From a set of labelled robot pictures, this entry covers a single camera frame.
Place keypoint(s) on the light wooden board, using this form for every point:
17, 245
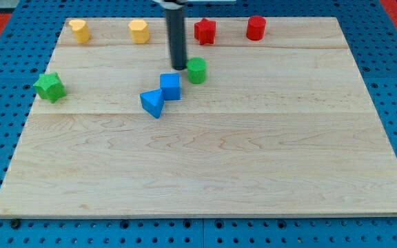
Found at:
283, 127

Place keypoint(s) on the blue cube block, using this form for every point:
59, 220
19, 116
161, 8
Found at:
170, 85

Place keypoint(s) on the green star block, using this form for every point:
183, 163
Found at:
50, 87

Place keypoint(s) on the red star block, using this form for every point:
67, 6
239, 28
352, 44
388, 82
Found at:
205, 31

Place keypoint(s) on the blue triangular prism block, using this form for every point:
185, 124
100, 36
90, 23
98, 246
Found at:
153, 102

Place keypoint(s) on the blue perforated base mat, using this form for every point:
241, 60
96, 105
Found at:
26, 46

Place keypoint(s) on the yellow heart block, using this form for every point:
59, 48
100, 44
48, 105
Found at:
80, 30

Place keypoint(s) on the black cylindrical robot arm stick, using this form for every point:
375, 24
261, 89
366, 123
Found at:
175, 23

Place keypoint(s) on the green cylinder block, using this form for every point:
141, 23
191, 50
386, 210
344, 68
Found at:
196, 70

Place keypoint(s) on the red cylinder block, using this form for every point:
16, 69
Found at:
255, 28

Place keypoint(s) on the yellow hexagon block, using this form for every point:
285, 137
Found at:
139, 31

